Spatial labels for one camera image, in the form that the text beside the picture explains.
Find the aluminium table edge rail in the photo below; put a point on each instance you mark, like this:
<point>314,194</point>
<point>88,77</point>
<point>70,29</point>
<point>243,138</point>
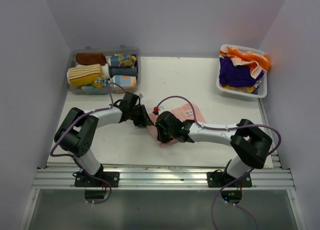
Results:
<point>160,178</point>

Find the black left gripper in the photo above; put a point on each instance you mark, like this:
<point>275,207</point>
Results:
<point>144,121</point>

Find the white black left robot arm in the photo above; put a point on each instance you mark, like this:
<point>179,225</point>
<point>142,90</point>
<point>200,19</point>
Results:
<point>75,135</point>

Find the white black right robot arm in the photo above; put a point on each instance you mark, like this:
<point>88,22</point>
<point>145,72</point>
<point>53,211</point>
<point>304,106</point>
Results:
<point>251,144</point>

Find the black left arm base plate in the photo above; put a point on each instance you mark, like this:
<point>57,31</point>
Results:
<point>105,179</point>

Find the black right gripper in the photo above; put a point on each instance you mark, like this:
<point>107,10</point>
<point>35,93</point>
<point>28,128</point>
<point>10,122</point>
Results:
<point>161,137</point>

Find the yellow striped rolled towel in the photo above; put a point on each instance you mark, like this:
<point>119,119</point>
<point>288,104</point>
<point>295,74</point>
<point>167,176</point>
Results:
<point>86,75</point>

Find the light blue orange rolled towel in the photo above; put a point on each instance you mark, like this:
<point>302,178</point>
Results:
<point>124,81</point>

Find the pink terry towel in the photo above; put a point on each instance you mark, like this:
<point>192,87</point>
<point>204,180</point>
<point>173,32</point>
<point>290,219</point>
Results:
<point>184,112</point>

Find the blue yellow patterned rolled towel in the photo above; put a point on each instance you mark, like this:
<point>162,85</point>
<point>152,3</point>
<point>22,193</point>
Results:
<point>122,61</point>

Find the orange white towel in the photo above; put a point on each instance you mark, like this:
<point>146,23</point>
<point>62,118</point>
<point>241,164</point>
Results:
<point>257,63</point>

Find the dark blue rolled towel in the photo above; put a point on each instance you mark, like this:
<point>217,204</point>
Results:
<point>133,72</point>

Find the purple towel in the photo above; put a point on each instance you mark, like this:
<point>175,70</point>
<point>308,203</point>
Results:
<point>236,76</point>

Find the clear plastic storage bin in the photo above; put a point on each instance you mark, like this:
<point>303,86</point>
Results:
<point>108,86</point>

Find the white rolled towel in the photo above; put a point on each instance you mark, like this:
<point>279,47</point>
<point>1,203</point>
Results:
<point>106,72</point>

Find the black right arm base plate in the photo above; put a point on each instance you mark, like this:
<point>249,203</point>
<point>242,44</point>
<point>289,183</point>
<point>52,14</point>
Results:
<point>219,178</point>

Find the white plastic laundry basket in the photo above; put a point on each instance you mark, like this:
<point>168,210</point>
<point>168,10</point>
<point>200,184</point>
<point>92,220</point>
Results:
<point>258,91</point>

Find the brown rolled towel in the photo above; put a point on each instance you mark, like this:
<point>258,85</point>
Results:
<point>91,58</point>

